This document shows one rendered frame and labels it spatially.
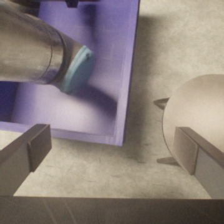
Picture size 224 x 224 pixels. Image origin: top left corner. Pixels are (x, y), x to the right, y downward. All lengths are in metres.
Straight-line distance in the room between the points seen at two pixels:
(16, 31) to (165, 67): 0.69
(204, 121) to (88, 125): 0.34
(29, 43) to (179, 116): 0.41
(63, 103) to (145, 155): 0.40
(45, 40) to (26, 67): 0.04
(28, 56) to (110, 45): 0.41
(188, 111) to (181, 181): 0.36
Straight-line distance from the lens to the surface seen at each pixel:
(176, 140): 0.17
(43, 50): 0.23
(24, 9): 0.37
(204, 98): 0.53
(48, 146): 0.17
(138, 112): 0.73
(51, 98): 0.58
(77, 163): 0.77
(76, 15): 0.68
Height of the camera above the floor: 0.72
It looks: 79 degrees down
